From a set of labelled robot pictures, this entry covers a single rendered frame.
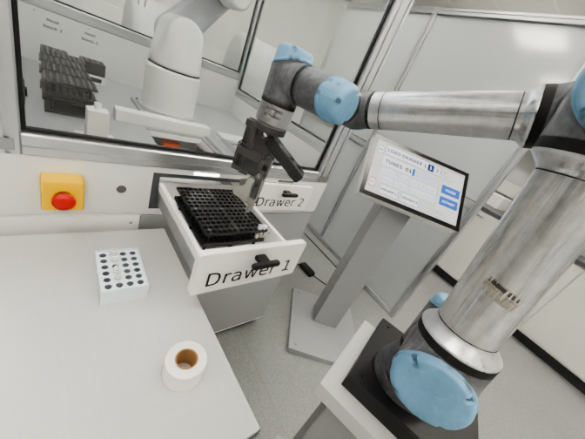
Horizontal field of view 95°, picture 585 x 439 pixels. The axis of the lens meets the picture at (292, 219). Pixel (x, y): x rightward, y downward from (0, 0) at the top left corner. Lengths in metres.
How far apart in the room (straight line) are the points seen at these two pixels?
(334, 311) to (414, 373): 1.33
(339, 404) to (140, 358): 0.40
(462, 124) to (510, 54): 1.68
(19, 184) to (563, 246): 0.92
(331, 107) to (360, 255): 1.13
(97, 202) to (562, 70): 2.16
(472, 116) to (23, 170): 0.86
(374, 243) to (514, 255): 1.12
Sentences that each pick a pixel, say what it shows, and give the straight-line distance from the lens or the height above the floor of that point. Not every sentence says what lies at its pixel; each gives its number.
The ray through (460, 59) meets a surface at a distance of 2.34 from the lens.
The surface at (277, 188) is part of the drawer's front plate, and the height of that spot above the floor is 0.91.
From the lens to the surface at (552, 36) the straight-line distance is 2.21.
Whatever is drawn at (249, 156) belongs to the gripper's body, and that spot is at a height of 1.09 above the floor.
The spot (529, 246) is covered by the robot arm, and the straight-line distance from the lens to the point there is 0.42.
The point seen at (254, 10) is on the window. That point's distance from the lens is 0.82.
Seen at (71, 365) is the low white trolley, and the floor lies 0.76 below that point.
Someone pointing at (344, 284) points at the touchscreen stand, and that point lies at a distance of 1.64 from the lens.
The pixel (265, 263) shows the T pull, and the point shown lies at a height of 0.91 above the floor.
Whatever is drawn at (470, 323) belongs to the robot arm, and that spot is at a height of 1.09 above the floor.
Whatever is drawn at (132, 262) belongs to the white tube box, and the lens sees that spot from 0.71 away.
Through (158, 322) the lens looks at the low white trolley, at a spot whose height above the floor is 0.76.
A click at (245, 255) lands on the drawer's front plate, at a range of 0.60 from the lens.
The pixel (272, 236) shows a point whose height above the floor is 0.88.
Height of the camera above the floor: 1.27
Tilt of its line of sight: 26 degrees down
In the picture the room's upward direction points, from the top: 24 degrees clockwise
